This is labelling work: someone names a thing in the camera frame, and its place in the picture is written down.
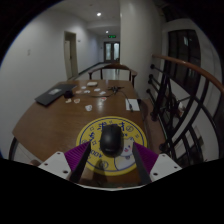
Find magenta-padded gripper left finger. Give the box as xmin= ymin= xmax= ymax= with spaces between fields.
xmin=38 ymin=141 xmax=92 ymax=184

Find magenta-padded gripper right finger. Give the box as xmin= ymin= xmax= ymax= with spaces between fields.
xmin=132 ymin=142 xmax=184 ymax=185

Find black computer mouse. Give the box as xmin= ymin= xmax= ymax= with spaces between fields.
xmin=99 ymin=123 xmax=124 ymax=158

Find round yellow printed mouse pad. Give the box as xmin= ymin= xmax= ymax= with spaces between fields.
xmin=75 ymin=115 xmax=148 ymax=174

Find white paper sheet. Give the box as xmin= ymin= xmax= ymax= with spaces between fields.
xmin=125 ymin=98 xmax=141 ymax=112

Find dark grey closed laptop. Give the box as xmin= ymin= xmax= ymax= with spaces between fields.
xmin=34 ymin=83 xmax=78 ymax=107

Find black railing with wooden handrail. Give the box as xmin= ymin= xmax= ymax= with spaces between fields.
xmin=146 ymin=53 xmax=224 ymax=168

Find beige side door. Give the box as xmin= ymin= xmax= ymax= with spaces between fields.
xmin=63 ymin=30 xmax=80 ymax=80

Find tall dark framed window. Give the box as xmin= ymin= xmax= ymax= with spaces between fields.
xmin=166 ymin=29 xmax=201 ymax=98

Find wooden round-back chair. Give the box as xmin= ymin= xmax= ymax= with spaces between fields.
xmin=87 ymin=63 xmax=138 ymax=88

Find glass double door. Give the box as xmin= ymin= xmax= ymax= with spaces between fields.
xmin=103 ymin=41 xmax=121 ymax=64

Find ceiling lights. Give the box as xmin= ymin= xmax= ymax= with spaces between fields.
xmin=95 ymin=12 xmax=110 ymax=34

